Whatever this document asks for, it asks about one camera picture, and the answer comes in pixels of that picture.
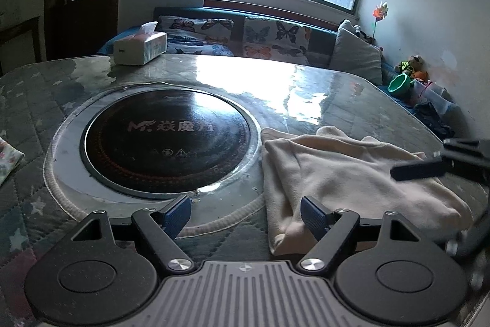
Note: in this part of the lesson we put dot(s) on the grey quilted table cover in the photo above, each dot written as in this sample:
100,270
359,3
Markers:
30,112

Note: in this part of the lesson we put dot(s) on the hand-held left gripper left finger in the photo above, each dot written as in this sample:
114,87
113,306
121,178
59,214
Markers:
178,214

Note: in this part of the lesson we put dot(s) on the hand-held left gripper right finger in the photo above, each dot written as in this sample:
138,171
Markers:
316,216

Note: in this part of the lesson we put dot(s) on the round black induction cooker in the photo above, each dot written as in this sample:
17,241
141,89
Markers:
164,127

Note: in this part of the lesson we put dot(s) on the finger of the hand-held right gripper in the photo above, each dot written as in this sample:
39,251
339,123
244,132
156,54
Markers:
417,169

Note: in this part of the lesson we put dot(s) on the orange toy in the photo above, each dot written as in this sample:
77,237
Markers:
421,75

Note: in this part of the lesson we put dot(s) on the pale patterned pillow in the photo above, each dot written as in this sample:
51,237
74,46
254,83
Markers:
361,34

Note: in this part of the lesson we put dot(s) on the butterfly print cushion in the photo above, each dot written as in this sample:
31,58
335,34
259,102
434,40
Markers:
275,39
199,39

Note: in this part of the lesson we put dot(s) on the clear plastic box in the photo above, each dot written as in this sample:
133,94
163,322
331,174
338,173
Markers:
432,93

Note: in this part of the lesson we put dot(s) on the blue sofa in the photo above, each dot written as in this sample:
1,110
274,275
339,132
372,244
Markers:
191,13

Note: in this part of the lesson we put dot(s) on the white tissue box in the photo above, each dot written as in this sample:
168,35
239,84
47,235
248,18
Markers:
141,47

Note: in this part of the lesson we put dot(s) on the dark jacket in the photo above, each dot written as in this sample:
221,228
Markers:
432,118

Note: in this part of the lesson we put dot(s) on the green bowl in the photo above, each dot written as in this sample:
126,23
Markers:
398,83

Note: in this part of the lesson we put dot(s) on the grey pillow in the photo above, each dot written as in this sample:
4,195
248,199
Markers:
356,55

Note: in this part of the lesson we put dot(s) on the floral cloth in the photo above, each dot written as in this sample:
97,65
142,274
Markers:
9,158

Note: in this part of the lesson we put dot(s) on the colourful pinwheel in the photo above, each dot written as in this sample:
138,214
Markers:
381,11

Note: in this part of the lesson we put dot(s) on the plush toy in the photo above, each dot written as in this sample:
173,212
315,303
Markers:
411,64

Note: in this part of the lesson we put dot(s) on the cream long-sleeve garment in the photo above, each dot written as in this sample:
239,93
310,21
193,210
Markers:
344,173

